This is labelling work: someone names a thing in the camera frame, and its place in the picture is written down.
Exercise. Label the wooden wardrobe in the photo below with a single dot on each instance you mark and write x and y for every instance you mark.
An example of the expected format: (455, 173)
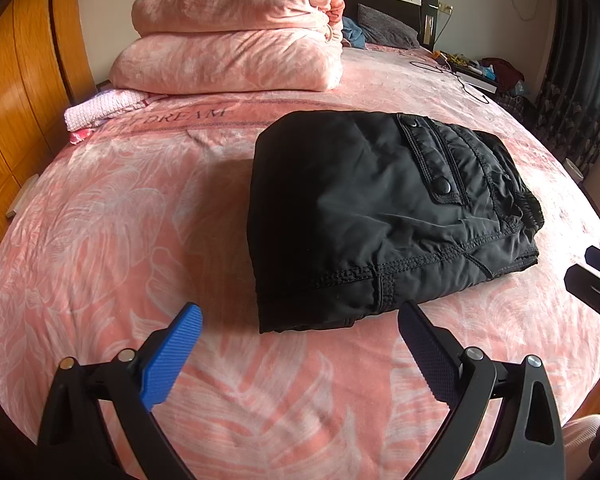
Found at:
(20, 85)

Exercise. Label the blue cloth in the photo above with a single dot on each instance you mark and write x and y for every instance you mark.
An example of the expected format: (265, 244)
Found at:
(352, 35)

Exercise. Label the dark red cloth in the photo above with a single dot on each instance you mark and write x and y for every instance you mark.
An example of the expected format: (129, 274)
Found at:
(505, 70)

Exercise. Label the black jacket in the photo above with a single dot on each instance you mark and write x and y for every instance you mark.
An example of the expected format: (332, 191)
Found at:
(370, 220)

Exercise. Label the cluttered nightstand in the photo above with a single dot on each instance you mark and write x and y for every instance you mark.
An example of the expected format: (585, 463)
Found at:
(472, 77)

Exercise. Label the grey pillow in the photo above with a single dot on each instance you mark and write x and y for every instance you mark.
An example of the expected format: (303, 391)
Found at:
(387, 27)

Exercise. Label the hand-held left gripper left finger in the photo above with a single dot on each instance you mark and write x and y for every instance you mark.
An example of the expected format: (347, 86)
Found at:
(172, 355)

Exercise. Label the pink leaf-print blanket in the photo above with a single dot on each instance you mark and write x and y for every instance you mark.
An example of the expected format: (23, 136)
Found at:
(155, 200)

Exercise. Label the wall socket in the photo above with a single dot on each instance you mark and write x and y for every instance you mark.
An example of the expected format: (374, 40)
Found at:
(445, 8)

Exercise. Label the pink knit cloth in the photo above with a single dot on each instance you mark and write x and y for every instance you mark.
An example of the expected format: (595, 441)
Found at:
(102, 107)

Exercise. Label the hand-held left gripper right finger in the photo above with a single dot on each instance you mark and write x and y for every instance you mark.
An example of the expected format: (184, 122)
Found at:
(430, 355)

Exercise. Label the dark patterned curtain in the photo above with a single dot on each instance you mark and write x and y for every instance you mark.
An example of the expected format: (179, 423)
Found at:
(570, 85)

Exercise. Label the person's right forearm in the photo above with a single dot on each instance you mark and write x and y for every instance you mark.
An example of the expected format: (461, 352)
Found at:
(585, 435)

